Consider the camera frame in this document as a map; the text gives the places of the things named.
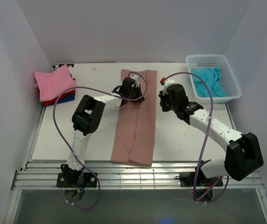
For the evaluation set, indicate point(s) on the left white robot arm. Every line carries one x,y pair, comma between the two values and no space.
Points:
86,120

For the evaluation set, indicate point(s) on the folded red t shirt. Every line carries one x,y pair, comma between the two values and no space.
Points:
66,97

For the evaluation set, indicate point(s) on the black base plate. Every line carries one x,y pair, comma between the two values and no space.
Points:
187,179
89,179

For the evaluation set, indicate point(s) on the turquoise t shirt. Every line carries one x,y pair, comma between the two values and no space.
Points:
212,78

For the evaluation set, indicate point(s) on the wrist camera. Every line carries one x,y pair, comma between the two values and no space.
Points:
136,82
167,81

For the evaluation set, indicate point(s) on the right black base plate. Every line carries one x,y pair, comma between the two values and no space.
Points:
187,179

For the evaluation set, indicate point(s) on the folded pink t shirt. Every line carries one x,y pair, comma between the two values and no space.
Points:
42,79

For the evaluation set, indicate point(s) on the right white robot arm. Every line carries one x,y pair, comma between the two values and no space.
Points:
242,151

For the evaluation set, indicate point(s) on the aluminium frame rail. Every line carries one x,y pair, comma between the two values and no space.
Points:
112,176

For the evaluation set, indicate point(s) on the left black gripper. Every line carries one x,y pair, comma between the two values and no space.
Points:
138,90

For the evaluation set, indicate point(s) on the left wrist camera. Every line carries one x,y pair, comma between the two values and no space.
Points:
136,82

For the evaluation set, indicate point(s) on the dusty pink t shirt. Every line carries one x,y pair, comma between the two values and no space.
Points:
134,139

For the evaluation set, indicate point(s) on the folded blue t shirt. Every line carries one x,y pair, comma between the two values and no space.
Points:
51,91

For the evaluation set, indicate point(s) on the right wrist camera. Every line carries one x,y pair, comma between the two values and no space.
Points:
167,81

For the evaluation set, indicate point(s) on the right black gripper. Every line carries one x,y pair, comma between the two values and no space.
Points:
162,97

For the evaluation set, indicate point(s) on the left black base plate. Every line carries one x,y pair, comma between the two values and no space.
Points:
89,179

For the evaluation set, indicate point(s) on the white plastic basket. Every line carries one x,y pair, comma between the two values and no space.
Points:
228,80

